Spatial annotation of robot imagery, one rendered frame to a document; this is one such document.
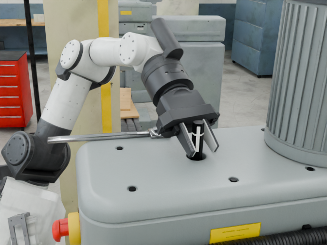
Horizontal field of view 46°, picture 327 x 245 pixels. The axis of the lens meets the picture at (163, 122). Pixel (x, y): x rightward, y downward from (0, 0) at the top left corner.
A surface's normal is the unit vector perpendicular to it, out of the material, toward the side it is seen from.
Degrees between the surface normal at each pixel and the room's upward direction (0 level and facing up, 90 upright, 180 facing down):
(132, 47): 75
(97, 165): 0
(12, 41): 90
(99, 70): 101
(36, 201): 58
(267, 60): 90
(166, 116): 53
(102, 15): 90
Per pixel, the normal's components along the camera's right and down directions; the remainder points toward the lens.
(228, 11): 0.24, 0.39
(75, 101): 0.57, 0.29
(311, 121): -0.56, 0.31
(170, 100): 0.25, -0.61
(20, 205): 0.40, -0.18
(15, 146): -0.53, -0.19
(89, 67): 0.43, 0.54
